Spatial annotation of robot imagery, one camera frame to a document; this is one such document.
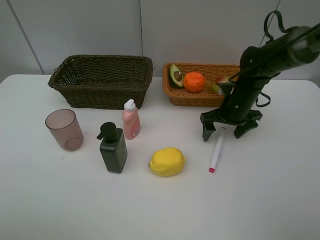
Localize dark brown wicker basket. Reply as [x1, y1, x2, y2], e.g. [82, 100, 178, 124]
[48, 54, 153, 110]

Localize white marker pink caps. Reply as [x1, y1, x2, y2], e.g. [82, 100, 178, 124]
[208, 127, 226, 173]

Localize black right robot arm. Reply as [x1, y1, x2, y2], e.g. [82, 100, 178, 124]
[200, 24, 320, 142]

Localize translucent pink plastic cup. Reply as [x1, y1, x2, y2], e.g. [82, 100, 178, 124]
[45, 108, 84, 151]

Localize green red mango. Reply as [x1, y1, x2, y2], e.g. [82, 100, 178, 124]
[211, 76, 234, 95]

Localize orange wicker basket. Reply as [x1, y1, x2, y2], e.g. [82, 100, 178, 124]
[162, 62, 240, 107]

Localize halved avocado with pit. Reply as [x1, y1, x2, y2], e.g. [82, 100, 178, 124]
[168, 64, 184, 88]

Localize dark green pump bottle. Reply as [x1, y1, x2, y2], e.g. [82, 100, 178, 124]
[96, 122, 128, 174]

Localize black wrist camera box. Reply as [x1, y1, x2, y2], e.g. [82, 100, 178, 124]
[217, 82, 235, 96]

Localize yellow lemon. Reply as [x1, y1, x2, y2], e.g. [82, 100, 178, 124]
[148, 147, 186, 177]

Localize pink squeeze bottle white cap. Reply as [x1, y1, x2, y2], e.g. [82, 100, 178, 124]
[121, 99, 141, 140]

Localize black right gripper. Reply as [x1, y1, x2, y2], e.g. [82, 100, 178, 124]
[199, 74, 272, 142]

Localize orange fruit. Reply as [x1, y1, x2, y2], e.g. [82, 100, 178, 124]
[183, 72, 206, 94]

